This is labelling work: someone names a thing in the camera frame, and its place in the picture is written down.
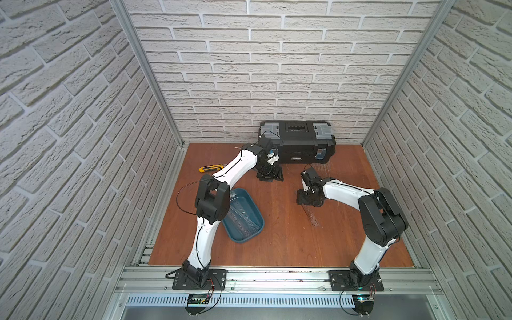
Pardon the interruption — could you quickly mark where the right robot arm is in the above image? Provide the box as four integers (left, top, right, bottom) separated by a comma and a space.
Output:
297, 167, 409, 289

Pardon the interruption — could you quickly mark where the teal plastic storage box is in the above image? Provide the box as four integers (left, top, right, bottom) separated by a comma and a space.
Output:
222, 188, 265, 243

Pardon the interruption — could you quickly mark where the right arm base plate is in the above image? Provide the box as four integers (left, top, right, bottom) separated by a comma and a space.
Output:
327, 269, 384, 292

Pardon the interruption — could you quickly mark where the left controller board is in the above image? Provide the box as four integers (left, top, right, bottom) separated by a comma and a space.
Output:
185, 293, 211, 315

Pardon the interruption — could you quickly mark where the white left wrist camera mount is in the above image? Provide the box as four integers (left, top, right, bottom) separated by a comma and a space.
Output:
267, 153, 279, 166

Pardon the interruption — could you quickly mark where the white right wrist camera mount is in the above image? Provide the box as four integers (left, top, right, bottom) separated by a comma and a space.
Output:
301, 175, 311, 192

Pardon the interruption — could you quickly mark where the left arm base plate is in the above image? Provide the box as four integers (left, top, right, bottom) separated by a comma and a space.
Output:
172, 268, 227, 291

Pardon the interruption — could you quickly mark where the aluminium front rail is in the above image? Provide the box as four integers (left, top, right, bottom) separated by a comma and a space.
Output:
114, 265, 443, 295

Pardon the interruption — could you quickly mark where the controller board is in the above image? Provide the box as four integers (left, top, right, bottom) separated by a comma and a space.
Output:
185, 293, 211, 315
352, 295, 374, 317

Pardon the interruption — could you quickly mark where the black plastic toolbox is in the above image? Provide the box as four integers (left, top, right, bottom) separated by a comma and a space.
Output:
259, 120, 336, 164

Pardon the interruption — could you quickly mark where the clear plain ruler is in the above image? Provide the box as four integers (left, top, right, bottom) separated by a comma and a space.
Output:
234, 209, 259, 234

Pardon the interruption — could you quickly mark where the right controller board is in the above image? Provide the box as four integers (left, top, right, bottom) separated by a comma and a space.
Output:
352, 295, 374, 317

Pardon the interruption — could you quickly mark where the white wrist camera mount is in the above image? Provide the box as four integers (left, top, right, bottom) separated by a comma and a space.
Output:
267, 153, 279, 166
301, 175, 311, 192

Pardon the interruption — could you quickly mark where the yellow black utility knife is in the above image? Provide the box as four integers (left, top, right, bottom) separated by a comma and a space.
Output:
199, 164, 226, 173

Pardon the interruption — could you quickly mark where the clear stencil ruler with holes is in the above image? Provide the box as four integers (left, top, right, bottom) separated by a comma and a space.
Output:
303, 206, 321, 227

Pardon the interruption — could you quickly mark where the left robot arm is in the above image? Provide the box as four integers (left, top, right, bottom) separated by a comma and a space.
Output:
182, 137, 284, 287

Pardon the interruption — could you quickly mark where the clear stencil ruler with triangles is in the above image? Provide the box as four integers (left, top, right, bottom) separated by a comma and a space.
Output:
230, 205, 250, 238

